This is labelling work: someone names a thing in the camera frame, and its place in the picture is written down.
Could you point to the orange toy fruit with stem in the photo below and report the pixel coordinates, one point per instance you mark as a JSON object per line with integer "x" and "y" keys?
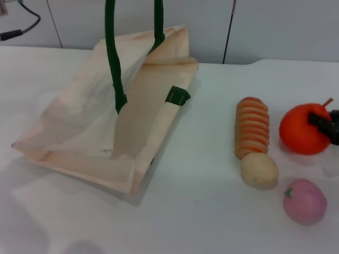
{"x": 296, "y": 132}

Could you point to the orange striped toy bread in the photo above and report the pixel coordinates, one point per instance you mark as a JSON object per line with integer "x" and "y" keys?
{"x": 251, "y": 127}

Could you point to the beige toy potato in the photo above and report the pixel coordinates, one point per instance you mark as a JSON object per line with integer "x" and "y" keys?
{"x": 259, "y": 170}

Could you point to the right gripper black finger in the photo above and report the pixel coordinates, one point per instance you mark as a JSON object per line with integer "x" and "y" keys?
{"x": 327, "y": 128}
{"x": 335, "y": 114}

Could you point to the pink toy peach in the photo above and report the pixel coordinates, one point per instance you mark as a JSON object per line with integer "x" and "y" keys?
{"x": 304, "y": 202}

